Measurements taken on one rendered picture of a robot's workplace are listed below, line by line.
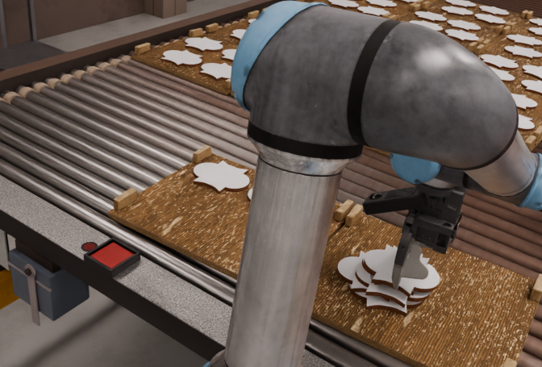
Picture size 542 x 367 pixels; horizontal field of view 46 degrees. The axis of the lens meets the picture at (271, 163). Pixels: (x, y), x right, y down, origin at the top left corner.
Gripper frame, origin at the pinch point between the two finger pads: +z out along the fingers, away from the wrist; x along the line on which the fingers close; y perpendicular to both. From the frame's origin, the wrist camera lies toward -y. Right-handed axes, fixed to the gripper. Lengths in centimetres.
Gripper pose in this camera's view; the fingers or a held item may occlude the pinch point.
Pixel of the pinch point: (402, 268)
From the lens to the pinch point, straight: 122.4
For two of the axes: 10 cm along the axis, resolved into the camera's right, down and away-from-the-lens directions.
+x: 4.7, -3.9, 7.9
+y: 8.8, 3.0, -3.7
